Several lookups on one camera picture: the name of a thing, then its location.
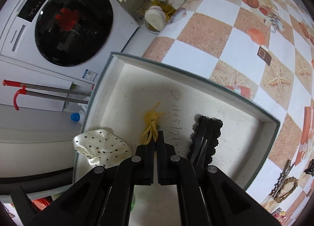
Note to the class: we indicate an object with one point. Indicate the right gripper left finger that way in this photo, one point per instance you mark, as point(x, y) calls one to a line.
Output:
point(145, 167)

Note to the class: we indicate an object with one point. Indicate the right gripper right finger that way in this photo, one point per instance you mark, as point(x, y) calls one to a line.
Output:
point(166, 168)

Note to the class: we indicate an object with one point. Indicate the small black claw clip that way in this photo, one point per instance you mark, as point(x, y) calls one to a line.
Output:
point(310, 169)

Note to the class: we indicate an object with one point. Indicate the grey white jewelry box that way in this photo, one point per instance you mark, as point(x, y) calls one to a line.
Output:
point(130, 86)

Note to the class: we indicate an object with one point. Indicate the cream polka dot scrunchie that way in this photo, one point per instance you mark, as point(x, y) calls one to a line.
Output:
point(101, 148)

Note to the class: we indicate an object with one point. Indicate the black scalloped snap hair clip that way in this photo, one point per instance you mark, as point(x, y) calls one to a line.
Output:
point(206, 133)

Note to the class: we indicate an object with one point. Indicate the blue capped bottle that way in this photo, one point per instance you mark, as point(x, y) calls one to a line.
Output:
point(78, 117)

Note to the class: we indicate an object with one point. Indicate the white fluffy slippers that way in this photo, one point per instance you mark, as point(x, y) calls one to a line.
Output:
point(162, 13)

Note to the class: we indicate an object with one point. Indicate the white washing machine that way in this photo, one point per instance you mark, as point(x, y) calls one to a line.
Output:
point(73, 38)

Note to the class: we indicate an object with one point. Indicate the checkered printed tablecloth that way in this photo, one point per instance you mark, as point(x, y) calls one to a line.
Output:
point(262, 49)

